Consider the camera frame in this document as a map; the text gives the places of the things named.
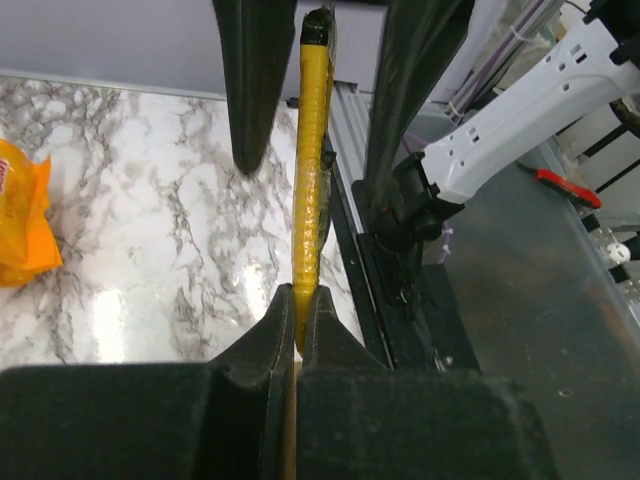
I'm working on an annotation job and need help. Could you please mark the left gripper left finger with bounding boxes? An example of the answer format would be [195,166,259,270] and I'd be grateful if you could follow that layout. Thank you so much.
[1,284,294,479]

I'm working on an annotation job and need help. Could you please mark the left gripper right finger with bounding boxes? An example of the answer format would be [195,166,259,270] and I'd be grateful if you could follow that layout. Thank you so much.
[296,287,560,479]

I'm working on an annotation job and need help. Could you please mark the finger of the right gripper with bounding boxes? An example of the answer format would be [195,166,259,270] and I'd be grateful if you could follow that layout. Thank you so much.
[213,0,297,174]
[364,0,474,207]

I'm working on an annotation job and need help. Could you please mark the yellow utility knife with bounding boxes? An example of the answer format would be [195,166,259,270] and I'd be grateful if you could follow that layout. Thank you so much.
[292,6,335,354]

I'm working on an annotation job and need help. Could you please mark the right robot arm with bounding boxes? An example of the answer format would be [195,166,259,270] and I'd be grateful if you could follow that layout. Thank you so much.
[214,1,639,253]

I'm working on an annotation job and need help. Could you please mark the orange snack bag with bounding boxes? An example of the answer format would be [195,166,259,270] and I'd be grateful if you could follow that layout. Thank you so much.
[1,140,63,288]

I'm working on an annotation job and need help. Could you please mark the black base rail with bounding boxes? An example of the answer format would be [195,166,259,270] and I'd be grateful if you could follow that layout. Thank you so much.
[330,168,480,371]

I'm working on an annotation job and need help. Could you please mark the red handled tool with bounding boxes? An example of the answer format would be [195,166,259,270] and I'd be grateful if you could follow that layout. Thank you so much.
[516,161,602,210]

